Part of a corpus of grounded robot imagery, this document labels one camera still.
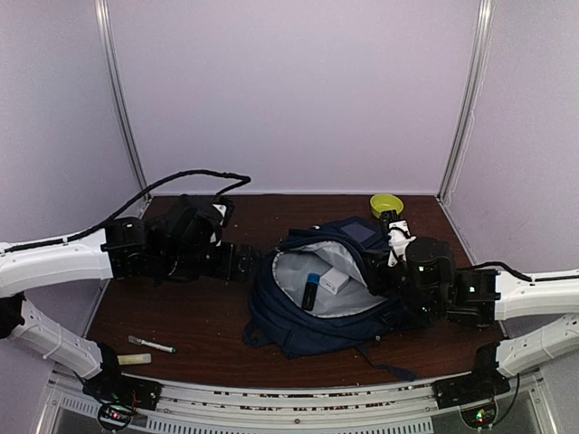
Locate left aluminium frame post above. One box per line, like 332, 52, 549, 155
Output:
94, 0, 147, 190

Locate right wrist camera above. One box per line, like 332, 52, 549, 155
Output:
379, 210, 416, 268

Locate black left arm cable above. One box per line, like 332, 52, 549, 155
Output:
0, 170, 252, 254

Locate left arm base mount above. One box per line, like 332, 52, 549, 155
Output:
81, 343, 162, 410

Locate white power adapter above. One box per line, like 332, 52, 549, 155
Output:
318, 268, 350, 295

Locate right aluminium frame post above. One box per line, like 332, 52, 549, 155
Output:
437, 0, 494, 205

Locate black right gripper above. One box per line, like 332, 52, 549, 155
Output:
361, 250, 440, 317

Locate navy blue student backpack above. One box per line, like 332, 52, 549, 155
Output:
242, 217, 422, 359

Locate blue cap black marker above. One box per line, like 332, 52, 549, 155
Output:
301, 273, 319, 311

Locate white marker pen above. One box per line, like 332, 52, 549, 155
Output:
128, 335, 176, 354

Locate aluminium frame post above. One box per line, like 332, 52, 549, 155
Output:
437, 0, 494, 205
94, 0, 147, 190

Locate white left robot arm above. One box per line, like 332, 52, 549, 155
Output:
1, 195, 259, 401

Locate pale yellow eraser stick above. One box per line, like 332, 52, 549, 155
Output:
118, 354, 152, 366

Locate front aluminium rail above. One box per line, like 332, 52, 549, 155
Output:
32, 364, 562, 433

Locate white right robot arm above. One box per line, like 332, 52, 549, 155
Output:
363, 237, 578, 400

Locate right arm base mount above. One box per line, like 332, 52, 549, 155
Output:
432, 342, 510, 410

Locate lime green bowl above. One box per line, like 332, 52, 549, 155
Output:
370, 193, 404, 219

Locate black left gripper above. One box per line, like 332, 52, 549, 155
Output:
159, 241, 258, 282

